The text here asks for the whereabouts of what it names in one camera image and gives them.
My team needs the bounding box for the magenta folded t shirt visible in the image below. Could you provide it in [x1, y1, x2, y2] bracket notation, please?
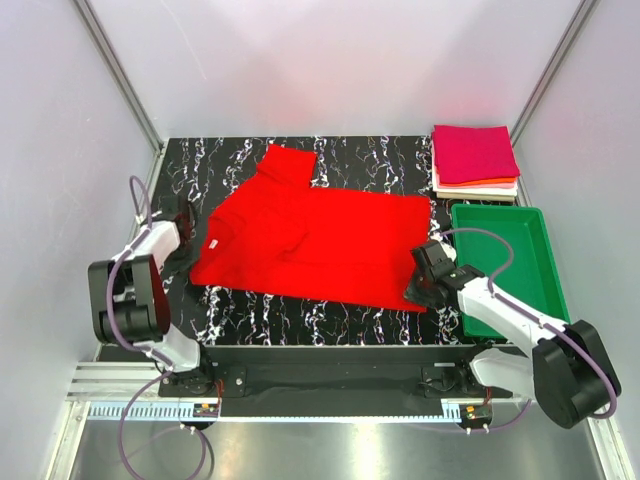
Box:
[432, 125, 520, 185]

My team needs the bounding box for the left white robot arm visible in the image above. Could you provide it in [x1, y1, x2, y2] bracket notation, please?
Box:
[88, 195, 216, 396]

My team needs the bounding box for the red t shirt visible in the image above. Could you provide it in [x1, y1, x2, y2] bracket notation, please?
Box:
[190, 145, 431, 312]

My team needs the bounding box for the black marbled table mat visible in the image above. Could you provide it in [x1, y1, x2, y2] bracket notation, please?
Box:
[153, 136, 462, 346]

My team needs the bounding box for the white slotted cable duct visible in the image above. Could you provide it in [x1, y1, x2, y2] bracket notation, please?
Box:
[87, 402, 220, 422]

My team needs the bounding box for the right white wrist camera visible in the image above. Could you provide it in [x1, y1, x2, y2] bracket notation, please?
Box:
[439, 241, 457, 262]

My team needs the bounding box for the green plastic bin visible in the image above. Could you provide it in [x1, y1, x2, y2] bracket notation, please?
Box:
[451, 203, 575, 340]

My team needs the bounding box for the aluminium frame post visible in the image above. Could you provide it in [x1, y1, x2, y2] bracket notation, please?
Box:
[71, 0, 164, 155]
[509, 0, 601, 146]

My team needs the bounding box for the left aluminium frame post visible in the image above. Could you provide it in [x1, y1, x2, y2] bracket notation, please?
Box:
[71, 0, 164, 155]

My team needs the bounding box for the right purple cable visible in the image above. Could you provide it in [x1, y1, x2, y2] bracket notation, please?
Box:
[434, 227, 624, 419]

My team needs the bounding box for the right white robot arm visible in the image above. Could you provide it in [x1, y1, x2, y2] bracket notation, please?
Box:
[405, 240, 621, 429]

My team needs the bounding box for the right aluminium frame post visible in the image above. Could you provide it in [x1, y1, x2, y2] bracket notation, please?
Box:
[509, 0, 601, 146]

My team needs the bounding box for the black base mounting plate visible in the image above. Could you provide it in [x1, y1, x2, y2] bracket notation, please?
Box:
[157, 344, 514, 400]

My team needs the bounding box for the cream folded t shirt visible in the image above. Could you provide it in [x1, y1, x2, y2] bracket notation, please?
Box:
[433, 182, 518, 202]

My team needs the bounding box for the orange folded t shirt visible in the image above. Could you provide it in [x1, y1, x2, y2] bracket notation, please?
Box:
[435, 171, 517, 189]

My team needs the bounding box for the aluminium front rail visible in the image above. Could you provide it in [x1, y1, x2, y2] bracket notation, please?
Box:
[65, 362, 161, 401]

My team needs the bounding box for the purple cable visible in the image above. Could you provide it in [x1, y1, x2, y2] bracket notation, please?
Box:
[434, 227, 624, 419]
[107, 174, 176, 374]

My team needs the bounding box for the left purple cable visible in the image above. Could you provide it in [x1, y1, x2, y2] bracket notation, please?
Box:
[107, 174, 176, 374]

